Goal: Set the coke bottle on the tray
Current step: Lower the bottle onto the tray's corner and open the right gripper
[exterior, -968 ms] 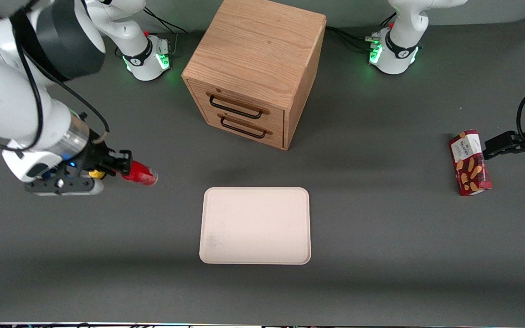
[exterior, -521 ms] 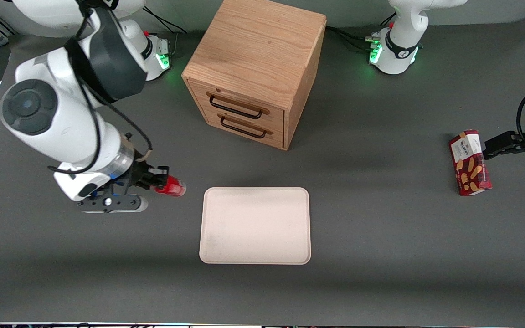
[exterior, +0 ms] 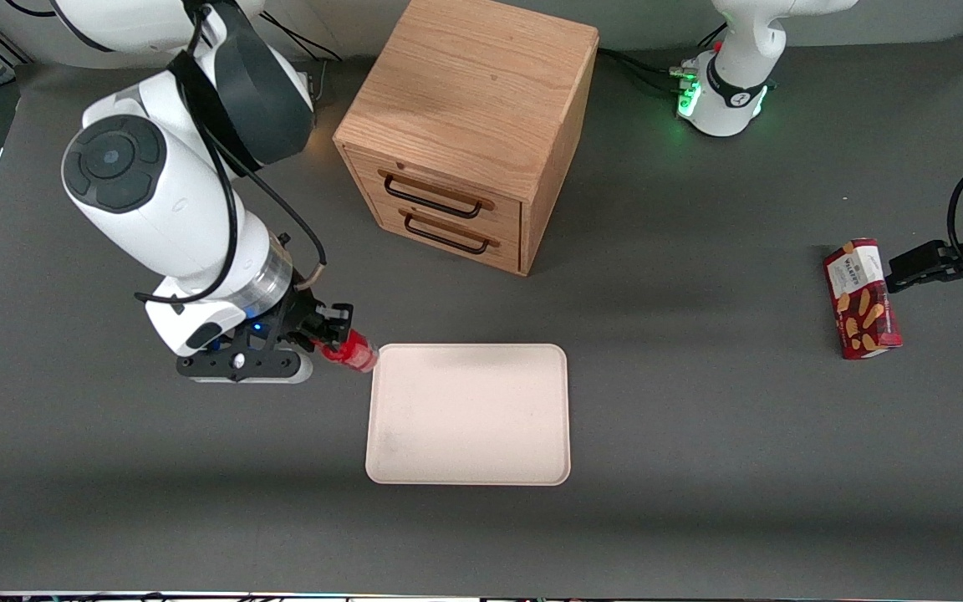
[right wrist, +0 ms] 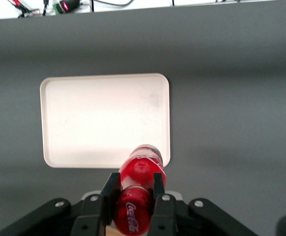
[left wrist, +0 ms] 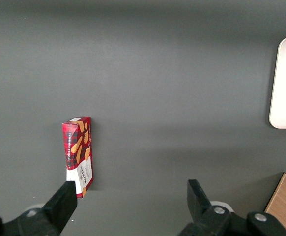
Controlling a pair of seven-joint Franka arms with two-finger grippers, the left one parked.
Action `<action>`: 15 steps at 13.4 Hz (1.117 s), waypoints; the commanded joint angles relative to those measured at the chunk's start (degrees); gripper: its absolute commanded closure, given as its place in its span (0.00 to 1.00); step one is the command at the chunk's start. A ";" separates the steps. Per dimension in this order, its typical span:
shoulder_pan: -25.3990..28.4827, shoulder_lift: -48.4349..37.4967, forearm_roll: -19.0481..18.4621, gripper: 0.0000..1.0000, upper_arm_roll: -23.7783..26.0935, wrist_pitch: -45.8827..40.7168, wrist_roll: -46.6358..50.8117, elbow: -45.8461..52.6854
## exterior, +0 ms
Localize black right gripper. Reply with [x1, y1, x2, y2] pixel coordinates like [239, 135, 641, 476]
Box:
[234, 296, 355, 353]

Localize wooden drawer cabinet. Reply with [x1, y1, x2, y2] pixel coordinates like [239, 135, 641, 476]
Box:
[333, 0, 600, 277]

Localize beige plastic tray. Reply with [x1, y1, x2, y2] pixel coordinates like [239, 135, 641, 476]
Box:
[364, 343, 573, 487]

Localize black left arm base cables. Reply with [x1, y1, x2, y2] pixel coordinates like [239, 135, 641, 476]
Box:
[597, 23, 729, 97]

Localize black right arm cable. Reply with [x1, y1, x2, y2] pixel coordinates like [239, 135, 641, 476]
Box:
[134, 0, 329, 307]

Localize black metal drawer handle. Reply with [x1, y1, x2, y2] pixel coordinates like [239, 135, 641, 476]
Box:
[399, 209, 501, 255]
[378, 167, 497, 220]

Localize black arm base cables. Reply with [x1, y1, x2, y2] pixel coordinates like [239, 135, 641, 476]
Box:
[597, 23, 729, 97]
[262, 13, 347, 105]

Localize red coke bottle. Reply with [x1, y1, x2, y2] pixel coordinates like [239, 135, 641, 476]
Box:
[318, 329, 380, 374]

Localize red shortbread cookie box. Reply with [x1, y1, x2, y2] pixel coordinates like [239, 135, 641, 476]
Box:
[823, 238, 904, 360]

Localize grey table cover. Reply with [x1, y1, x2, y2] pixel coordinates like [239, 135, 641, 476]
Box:
[0, 29, 963, 596]

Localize wooden drawer front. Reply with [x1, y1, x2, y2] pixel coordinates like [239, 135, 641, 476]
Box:
[344, 146, 524, 239]
[362, 191, 524, 276]

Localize black right arm base cables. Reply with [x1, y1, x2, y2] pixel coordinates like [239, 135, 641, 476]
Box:
[262, 13, 347, 105]

